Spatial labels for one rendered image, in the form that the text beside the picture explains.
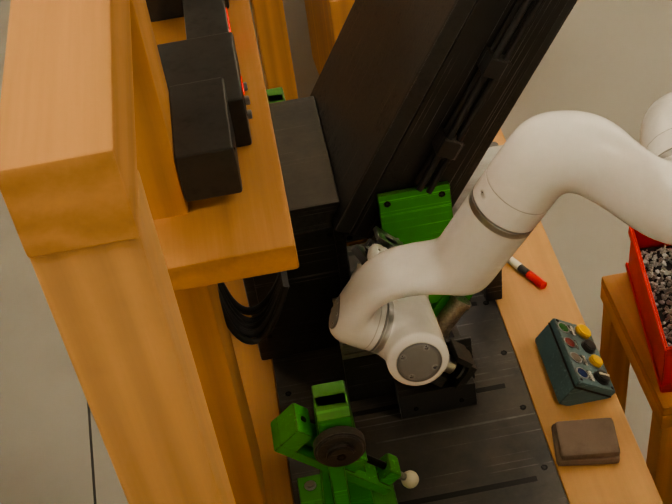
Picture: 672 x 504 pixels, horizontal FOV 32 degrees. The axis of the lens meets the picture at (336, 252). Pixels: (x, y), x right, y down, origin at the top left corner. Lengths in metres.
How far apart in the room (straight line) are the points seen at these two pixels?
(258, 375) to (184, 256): 0.76
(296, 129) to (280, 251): 0.69
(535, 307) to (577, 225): 1.51
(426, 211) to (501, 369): 0.35
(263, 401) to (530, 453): 0.48
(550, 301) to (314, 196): 0.52
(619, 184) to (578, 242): 2.24
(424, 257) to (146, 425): 0.53
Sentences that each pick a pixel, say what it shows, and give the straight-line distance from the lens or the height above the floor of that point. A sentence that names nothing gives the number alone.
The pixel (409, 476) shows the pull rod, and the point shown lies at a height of 0.96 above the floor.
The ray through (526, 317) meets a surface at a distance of 2.11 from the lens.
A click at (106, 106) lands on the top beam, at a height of 1.94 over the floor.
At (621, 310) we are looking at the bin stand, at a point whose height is 0.80.
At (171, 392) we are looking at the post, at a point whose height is 1.66.
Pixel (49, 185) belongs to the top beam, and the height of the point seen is 1.92.
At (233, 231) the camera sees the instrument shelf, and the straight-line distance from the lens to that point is 1.37.
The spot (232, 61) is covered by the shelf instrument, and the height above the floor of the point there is 1.62.
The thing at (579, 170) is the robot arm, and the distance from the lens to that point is 1.34.
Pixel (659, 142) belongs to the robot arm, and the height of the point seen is 1.59.
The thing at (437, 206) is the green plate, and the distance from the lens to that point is 1.82.
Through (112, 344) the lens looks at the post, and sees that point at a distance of 1.01.
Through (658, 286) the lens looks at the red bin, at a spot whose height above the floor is 0.88.
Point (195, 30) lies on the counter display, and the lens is 1.65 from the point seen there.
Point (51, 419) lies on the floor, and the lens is 3.34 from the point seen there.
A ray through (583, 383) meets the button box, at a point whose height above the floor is 0.95.
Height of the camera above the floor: 2.45
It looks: 43 degrees down
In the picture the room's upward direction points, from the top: 9 degrees counter-clockwise
